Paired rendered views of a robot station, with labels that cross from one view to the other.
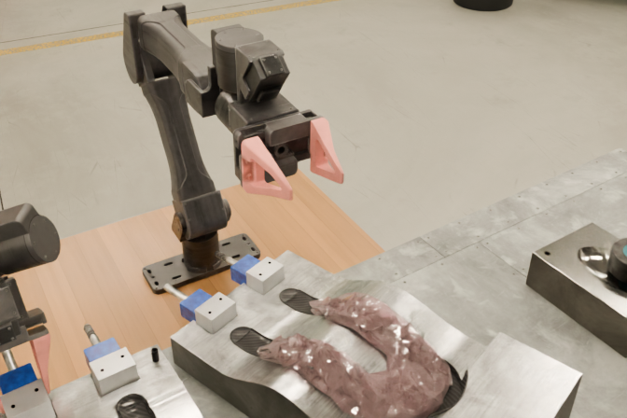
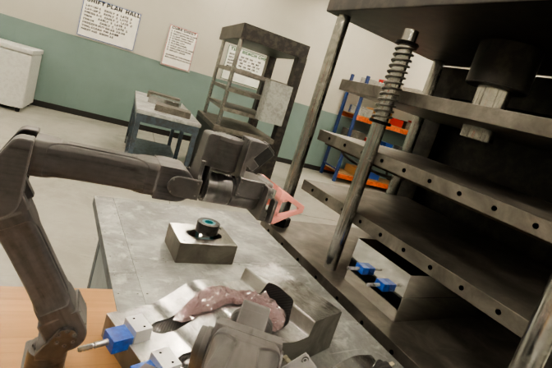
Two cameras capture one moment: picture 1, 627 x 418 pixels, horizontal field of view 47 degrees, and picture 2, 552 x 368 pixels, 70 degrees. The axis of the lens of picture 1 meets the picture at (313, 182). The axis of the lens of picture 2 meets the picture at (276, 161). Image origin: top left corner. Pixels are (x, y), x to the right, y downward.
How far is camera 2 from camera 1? 1.06 m
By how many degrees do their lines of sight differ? 83
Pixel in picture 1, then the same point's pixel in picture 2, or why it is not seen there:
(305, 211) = (27, 302)
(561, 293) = (198, 254)
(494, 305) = (184, 276)
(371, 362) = not seen: hidden behind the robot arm
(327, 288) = (162, 310)
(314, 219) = not seen: hidden behind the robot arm
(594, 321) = (217, 257)
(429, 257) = (131, 277)
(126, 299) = not seen: outside the picture
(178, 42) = (118, 154)
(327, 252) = (89, 310)
